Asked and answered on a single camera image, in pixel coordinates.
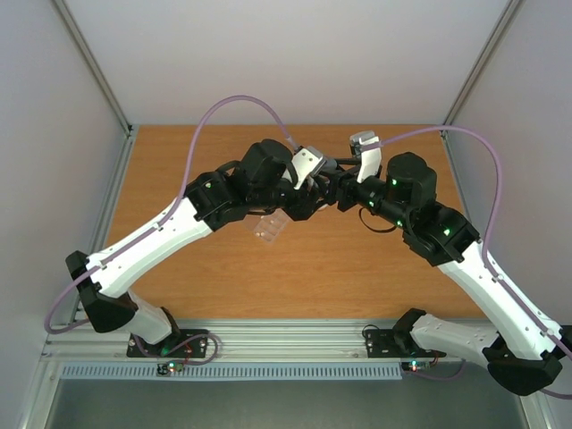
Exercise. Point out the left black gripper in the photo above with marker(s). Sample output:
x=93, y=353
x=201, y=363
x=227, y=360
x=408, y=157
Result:
x=307, y=206

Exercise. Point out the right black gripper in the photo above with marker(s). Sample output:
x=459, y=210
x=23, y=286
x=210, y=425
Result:
x=344, y=181

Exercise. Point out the clear plastic pill organizer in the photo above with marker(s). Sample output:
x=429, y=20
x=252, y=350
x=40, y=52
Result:
x=280, y=220

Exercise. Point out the orange pill bottle grey cap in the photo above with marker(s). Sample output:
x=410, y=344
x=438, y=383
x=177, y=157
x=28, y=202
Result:
x=321, y=175

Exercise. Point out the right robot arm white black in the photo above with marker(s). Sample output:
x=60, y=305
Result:
x=523, y=350

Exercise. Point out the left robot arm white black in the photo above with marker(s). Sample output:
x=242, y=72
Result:
x=268, y=177

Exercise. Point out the small pills in organizer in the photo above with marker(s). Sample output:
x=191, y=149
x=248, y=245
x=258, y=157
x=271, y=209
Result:
x=266, y=227

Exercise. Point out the right small circuit board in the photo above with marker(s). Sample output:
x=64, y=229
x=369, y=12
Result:
x=416, y=366

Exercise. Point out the small circuit board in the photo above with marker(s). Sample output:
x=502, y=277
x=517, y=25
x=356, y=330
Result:
x=416, y=366
x=172, y=367

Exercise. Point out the left small circuit board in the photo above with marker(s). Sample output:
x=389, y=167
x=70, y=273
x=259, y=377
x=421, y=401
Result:
x=172, y=367

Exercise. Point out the aluminium front frame rail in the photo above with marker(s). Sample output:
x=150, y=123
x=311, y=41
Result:
x=240, y=340

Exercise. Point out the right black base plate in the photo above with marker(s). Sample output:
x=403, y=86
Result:
x=382, y=343

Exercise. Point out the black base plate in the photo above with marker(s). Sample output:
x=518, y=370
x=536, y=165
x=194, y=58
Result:
x=382, y=343
x=187, y=343

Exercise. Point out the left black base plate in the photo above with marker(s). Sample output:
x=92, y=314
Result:
x=187, y=343

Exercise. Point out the right aluminium corner post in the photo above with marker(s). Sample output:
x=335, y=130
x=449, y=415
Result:
x=493, y=41

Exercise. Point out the aluminium corner post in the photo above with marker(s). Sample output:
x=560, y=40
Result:
x=493, y=41
x=73, y=28

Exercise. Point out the grey slotted cable duct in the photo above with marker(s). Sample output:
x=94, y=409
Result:
x=233, y=372

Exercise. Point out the left aluminium corner post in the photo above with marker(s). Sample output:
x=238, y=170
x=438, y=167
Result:
x=73, y=28

